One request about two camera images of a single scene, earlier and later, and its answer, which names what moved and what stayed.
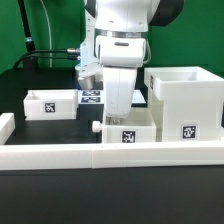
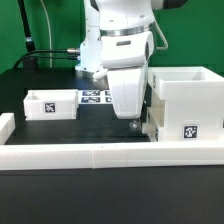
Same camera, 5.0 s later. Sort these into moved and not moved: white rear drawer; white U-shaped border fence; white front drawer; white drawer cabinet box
Moved: white front drawer
Not moved: white drawer cabinet box; white rear drawer; white U-shaped border fence
